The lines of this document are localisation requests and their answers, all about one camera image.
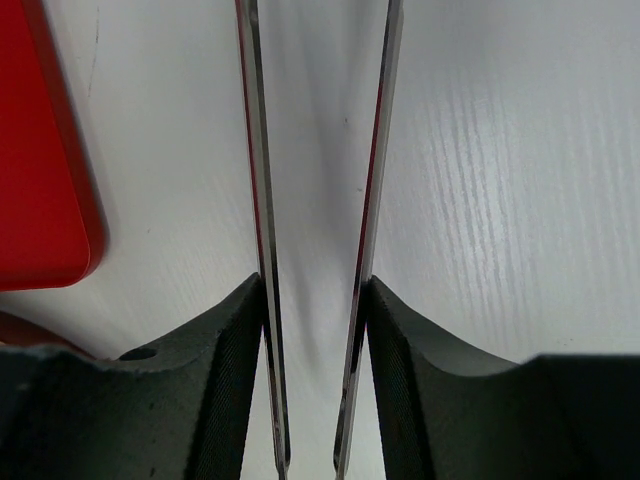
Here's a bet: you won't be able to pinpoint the red box lid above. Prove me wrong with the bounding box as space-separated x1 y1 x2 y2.
1 1 106 291

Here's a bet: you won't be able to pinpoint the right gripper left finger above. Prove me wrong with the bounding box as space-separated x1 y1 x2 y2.
1 275 263 479

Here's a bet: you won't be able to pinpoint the metal tongs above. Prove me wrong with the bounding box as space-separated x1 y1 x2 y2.
235 1 404 479

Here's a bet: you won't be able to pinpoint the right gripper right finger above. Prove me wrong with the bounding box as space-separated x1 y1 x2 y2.
367 279 639 479

